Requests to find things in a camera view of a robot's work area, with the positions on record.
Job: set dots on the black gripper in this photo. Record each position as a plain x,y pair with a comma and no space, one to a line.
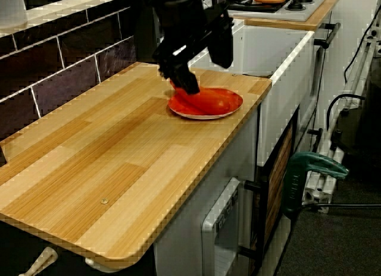
184,29

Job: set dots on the red toy sausage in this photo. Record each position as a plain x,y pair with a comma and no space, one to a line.
208,103

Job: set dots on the red round plate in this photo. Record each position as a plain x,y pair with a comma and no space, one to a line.
178,108

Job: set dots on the tall dark cabinet column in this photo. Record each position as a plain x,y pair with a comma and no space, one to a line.
146,32

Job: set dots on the black burner grate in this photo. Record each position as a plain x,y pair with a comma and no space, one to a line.
253,6

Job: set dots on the white toy sink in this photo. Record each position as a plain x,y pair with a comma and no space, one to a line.
291,88

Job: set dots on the grey toy stove top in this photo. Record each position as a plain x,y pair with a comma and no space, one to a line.
297,15

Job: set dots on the dark tile backsplash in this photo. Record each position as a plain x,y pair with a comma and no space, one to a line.
74,50

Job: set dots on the wooden slat cabinet door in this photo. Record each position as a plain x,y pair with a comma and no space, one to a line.
278,175

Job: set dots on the green clamp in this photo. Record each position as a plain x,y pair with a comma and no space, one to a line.
297,175

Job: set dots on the white shelf ledge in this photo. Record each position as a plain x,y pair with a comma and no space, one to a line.
59,11

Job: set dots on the white toy ice dispenser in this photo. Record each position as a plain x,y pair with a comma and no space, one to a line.
208,228

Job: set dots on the countertop screw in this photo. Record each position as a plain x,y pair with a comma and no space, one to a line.
104,201

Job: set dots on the white shelf container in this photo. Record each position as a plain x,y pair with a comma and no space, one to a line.
12,8

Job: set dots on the aluminium frame rail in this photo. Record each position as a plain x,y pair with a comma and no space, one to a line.
357,79

